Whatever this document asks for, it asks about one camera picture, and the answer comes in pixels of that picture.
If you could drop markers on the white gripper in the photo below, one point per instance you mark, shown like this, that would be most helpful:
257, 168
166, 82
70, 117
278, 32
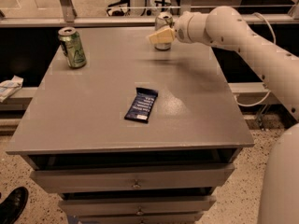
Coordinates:
183, 30

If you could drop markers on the dark blue snack wrapper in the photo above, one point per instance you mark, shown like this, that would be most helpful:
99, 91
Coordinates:
142, 105

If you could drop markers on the black leather shoe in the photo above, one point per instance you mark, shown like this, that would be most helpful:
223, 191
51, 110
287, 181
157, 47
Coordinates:
13, 205

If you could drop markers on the grey drawer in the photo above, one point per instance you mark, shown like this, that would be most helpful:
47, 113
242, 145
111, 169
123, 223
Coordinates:
133, 178
172, 218
137, 206

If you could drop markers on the black office chair base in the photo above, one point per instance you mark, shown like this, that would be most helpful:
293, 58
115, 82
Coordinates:
137, 8

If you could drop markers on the white 7up can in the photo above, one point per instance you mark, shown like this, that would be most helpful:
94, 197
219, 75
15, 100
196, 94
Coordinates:
163, 22

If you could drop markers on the bottom grey drawer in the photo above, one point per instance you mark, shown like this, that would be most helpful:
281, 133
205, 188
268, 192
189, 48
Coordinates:
172, 218

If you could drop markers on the grey drawer cabinet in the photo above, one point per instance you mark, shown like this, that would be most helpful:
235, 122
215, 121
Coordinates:
137, 135

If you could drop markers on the top grey drawer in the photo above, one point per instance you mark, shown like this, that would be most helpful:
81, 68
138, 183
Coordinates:
133, 178

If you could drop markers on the green soda can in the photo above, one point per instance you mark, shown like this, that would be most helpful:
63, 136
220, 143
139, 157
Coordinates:
72, 47

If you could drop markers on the white folded cloth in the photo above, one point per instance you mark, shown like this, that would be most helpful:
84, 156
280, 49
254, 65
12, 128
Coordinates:
9, 87

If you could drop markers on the grey metal railing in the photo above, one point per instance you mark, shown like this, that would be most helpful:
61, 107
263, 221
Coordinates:
88, 13

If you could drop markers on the middle grey drawer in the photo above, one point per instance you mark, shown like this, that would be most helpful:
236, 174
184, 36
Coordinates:
137, 206

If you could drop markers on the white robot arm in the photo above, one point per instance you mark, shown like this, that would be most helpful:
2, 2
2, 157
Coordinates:
224, 28

